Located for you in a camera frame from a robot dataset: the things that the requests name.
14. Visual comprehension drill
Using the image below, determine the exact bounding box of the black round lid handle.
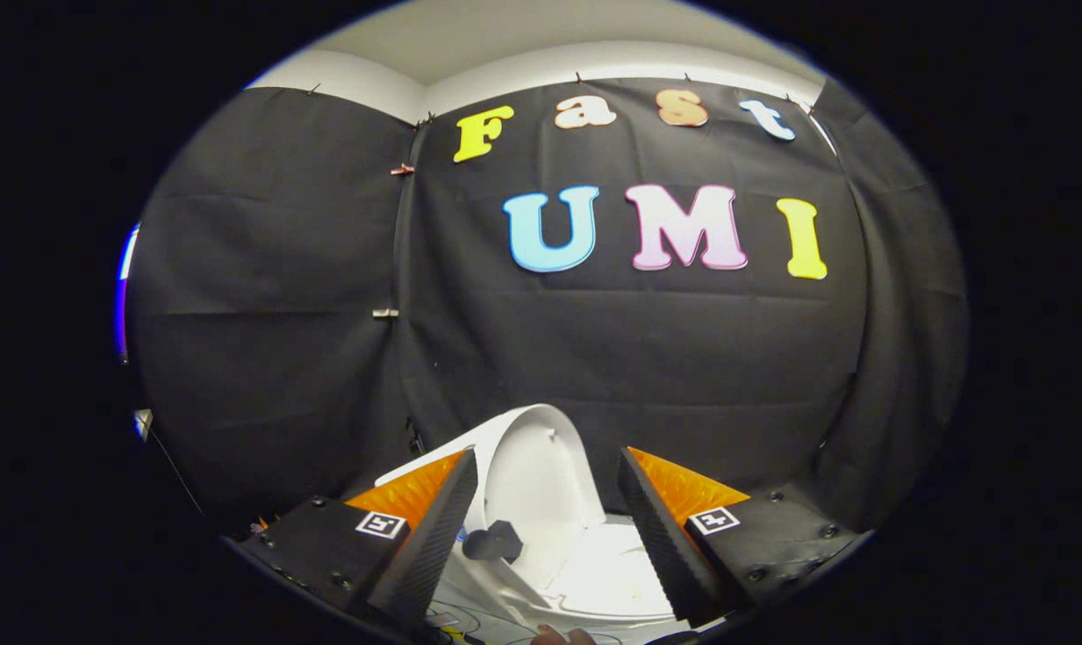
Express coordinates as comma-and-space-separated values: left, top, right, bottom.
463, 520, 525, 565

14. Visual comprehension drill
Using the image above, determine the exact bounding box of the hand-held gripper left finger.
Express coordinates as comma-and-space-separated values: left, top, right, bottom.
236, 447, 479, 630

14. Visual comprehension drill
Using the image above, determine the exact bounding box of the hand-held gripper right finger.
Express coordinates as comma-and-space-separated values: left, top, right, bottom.
618, 447, 861, 628

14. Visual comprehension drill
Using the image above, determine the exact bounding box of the white toilet bowl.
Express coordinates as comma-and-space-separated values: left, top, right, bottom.
434, 515, 687, 642

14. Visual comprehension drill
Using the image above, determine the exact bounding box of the black backdrop cloth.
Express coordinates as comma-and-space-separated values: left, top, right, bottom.
125, 76, 970, 540

